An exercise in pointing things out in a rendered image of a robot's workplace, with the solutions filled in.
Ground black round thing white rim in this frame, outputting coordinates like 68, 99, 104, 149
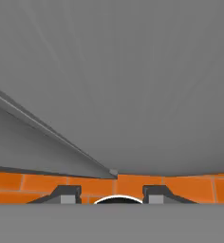
93, 195, 143, 205

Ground long grey fridge door handle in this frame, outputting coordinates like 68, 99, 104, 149
0, 84, 119, 180

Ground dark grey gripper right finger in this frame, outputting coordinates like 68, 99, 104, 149
142, 185, 199, 205

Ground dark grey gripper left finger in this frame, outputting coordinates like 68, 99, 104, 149
28, 185, 83, 205

